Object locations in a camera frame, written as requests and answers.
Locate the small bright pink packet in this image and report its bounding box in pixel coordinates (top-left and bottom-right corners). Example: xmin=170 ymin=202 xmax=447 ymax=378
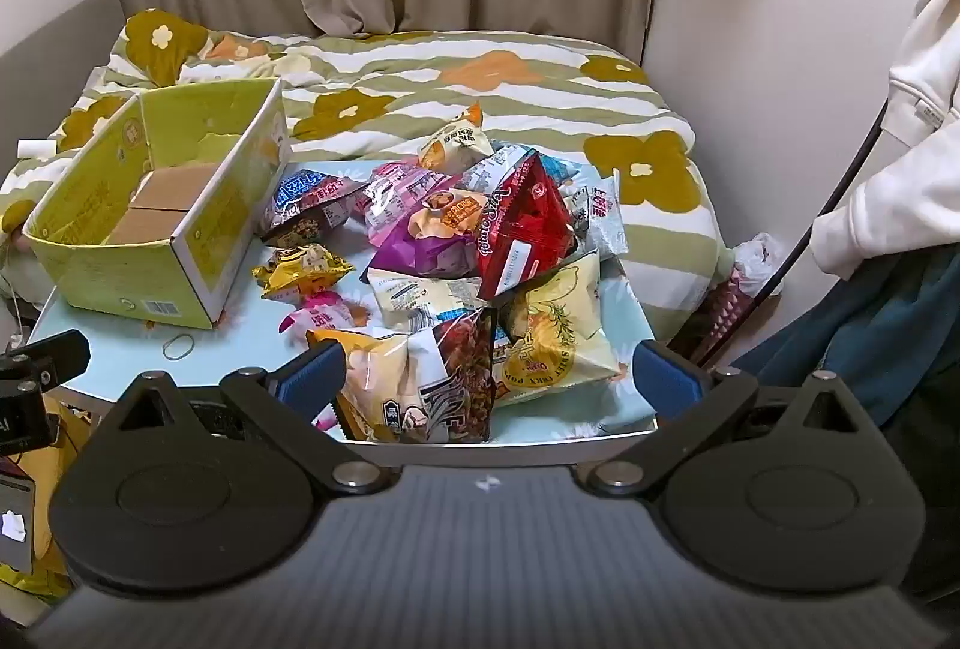
xmin=279 ymin=290 xmax=362 ymax=339

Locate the red snack packet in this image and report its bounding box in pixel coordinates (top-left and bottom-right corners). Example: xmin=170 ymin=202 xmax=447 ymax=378
xmin=461 ymin=152 xmax=580 ymax=302

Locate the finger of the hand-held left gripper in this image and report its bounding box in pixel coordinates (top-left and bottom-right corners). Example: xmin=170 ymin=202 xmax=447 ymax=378
xmin=0 ymin=329 xmax=92 ymax=393

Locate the gold snack packet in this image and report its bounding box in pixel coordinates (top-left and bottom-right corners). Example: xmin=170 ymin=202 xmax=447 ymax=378
xmin=251 ymin=242 xmax=355 ymax=300

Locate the green cardboard box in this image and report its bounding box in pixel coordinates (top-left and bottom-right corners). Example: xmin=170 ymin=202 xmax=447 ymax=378
xmin=21 ymin=77 xmax=293 ymax=329

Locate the pale yellow popcorn bag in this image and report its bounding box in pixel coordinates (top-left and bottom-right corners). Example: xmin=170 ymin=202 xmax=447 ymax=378
xmin=496 ymin=248 xmax=625 ymax=407

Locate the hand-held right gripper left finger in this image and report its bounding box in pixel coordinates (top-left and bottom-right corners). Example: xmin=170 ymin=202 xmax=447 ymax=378
xmin=101 ymin=341 xmax=400 ymax=498

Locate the orange and white snack packet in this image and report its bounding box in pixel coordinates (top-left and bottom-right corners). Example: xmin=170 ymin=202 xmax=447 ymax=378
xmin=416 ymin=103 xmax=496 ymax=175

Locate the black cable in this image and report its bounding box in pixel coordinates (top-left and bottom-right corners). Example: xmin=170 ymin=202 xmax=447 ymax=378
xmin=690 ymin=94 xmax=895 ymax=369

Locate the white plastic bag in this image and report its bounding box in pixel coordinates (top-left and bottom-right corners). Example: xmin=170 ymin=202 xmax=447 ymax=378
xmin=731 ymin=233 xmax=785 ymax=299

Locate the brown chocolate snack packet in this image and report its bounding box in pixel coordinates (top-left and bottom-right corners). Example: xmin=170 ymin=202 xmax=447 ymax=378
xmin=259 ymin=164 xmax=368 ymax=249

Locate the teal cloth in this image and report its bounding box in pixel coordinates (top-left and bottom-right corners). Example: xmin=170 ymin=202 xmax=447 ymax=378
xmin=731 ymin=248 xmax=960 ymax=432

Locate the purple snack packet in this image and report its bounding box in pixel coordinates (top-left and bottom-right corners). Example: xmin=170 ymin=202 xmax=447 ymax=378
xmin=367 ymin=188 xmax=511 ymax=280

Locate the light blue snack packet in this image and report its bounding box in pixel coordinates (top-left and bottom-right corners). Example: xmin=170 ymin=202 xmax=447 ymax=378
xmin=491 ymin=145 xmax=584 ymax=189

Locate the dark red patterned bag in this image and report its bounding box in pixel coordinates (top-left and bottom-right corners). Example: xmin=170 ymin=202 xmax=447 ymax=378
xmin=667 ymin=270 xmax=752 ymax=365

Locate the yellow and white chips bag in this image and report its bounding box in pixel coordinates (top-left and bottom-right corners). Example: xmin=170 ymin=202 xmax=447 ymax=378
xmin=307 ymin=326 xmax=451 ymax=444

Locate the floral striped blanket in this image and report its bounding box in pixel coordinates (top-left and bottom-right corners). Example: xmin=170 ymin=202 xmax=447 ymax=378
xmin=0 ymin=8 xmax=726 ymax=322

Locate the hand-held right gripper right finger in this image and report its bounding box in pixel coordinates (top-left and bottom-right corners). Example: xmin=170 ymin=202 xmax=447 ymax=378
xmin=570 ymin=340 xmax=876 ymax=498

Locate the grey bed headboard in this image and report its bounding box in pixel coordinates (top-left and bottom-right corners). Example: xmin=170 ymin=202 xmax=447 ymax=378
xmin=0 ymin=0 xmax=125 ymax=170

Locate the clear bag of dark snacks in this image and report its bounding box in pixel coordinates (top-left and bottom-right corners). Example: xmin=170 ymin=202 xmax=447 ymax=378
xmin=431 ymin=308 xmax=497 ymax=444

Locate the white packet with red lettering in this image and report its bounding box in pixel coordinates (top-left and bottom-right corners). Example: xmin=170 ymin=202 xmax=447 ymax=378
xmin=566 ymin=170 xmax=631 ymax=257

